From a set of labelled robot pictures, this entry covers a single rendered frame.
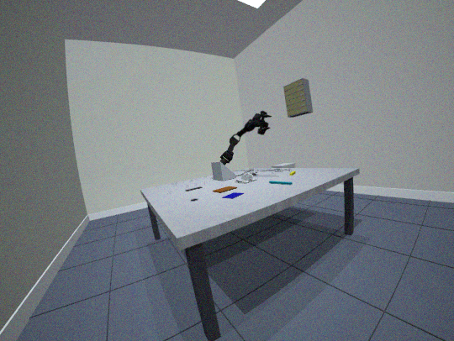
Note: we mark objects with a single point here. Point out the orange rectangular plate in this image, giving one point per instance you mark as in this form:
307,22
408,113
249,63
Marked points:
228,188

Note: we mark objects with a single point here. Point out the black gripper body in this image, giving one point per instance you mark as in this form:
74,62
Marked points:
259,123

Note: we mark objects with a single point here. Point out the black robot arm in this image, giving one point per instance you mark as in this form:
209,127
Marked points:
228,154

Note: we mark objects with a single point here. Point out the blue flat rectangular plate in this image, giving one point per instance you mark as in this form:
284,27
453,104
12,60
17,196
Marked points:
233,195

